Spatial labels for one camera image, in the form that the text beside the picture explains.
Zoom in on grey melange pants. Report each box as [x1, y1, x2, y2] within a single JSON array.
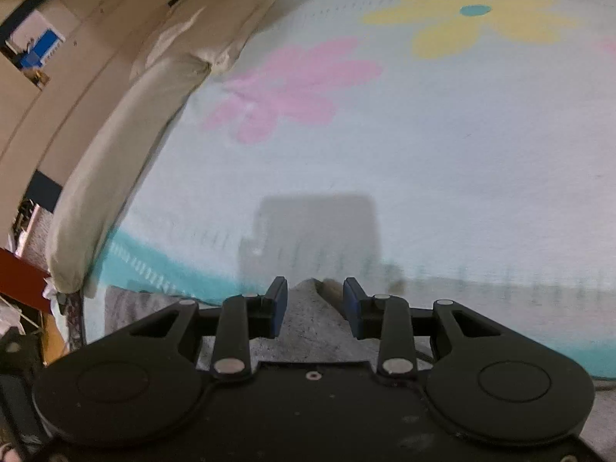
[[104, 280, 615, 461]]

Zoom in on floral light blue bedsheet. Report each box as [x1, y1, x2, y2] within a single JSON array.
[[85, 0, 615, 378]]

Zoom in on beige mattress edge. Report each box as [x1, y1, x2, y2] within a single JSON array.
[[46, 0, 277, 294]]

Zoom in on red object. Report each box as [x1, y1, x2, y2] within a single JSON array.
[[0, 248, 51, 314]]

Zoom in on blue white box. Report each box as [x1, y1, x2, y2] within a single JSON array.
[[7, 10, 65, 69]]

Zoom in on wooden bed frame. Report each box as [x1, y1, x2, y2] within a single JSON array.
[[1, 0, 170, 235]]

